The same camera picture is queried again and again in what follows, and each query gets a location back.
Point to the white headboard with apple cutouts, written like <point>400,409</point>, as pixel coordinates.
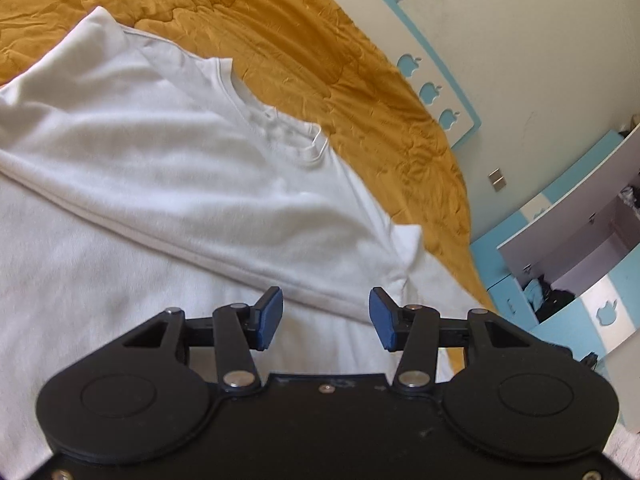
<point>395,34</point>

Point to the wall light switch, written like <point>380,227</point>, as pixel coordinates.
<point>497,180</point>

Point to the blue white wardrobe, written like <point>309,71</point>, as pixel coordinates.
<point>565,266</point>

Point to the white Nevada sweatshirt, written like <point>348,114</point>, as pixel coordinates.
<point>137,176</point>

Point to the mustard yellow quilt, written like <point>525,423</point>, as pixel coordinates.
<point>307,59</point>

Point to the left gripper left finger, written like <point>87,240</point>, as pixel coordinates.
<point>238,329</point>

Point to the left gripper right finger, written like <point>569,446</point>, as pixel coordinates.
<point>413,331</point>

